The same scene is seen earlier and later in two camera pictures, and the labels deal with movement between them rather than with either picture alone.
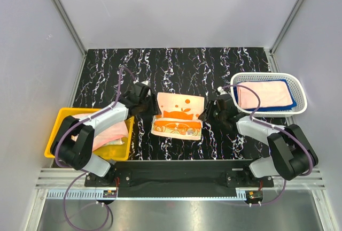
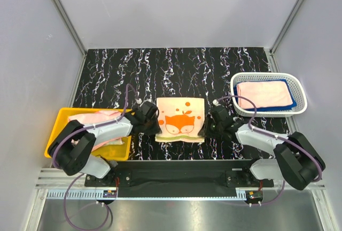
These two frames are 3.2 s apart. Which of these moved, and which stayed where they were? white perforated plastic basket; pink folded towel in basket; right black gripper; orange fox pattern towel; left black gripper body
Moved: left black gripper body; right black gripper
Stayed: orange fox pattern towel; pink folded towel in basket; white perforated plastic basket
